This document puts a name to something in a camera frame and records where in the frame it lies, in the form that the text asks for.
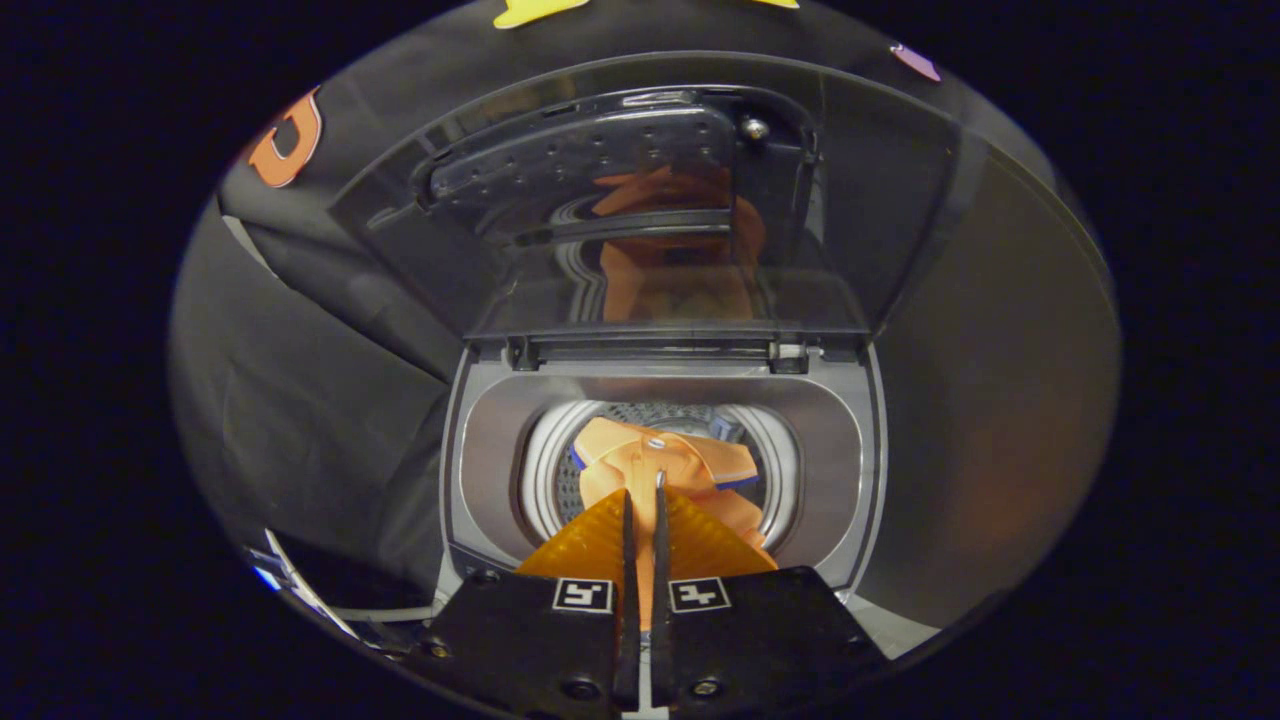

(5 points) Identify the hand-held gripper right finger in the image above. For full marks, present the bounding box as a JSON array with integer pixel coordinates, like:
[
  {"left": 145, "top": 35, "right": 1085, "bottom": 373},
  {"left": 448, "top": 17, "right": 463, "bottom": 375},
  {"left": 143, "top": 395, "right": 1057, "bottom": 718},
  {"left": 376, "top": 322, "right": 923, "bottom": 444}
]
[{"left": 648, "top": 471, "right": 889, "bottom": 715}]

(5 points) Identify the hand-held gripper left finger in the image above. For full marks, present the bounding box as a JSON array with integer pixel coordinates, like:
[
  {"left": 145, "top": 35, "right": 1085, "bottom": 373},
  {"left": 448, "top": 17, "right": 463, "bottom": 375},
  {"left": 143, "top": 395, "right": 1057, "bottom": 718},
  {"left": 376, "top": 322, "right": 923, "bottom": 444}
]
[{"left": 418, "top": 489, "right": 643, "bottom": 715}]

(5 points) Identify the orange polo shirt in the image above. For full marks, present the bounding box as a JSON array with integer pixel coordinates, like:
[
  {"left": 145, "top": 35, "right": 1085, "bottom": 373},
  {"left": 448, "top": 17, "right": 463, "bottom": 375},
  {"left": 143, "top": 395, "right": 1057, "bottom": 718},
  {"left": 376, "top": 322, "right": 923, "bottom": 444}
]
[{"left": 570, "top": 417, "right": 779, "bottom": 631}]

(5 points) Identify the black backdrop cloth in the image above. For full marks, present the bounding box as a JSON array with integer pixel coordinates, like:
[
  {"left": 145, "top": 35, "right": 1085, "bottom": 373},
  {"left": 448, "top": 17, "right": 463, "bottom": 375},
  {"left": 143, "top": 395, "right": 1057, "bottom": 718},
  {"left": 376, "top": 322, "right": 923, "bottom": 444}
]
[{"left": 168, "top": 0, "right": 1001, "bottom": 591}]

